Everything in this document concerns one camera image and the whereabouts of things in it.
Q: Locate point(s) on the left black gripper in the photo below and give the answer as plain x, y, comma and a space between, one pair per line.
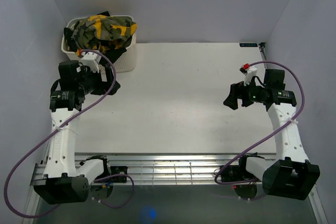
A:
103, 86

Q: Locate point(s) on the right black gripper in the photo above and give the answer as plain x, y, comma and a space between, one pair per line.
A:
231, 100

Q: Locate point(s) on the yellow camouflage trousers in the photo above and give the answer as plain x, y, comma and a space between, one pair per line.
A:
105, 30

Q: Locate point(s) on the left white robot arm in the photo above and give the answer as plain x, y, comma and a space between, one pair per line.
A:
62, 182

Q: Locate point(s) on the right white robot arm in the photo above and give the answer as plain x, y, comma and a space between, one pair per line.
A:
291, 175

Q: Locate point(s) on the white perforated laundry basket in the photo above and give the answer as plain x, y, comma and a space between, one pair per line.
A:
113, 36

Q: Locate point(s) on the blue table label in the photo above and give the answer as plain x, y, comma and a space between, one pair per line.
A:
247, 45

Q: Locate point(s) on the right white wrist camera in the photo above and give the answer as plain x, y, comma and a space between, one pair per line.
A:
249, 72

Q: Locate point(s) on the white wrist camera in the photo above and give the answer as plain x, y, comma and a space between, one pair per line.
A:
90, 59
249, 72

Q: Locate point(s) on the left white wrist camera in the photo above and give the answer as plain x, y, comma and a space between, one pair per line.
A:
90, 59

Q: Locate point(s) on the aluminium table edge rail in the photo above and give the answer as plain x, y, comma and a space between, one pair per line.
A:
262, 52

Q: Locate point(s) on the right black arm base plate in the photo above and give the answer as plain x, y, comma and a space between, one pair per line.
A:
234, 173

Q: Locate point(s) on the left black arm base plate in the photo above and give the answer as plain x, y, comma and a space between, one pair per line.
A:
120, 171

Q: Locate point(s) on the aluminium front rail frame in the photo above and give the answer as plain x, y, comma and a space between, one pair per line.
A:
179, 169

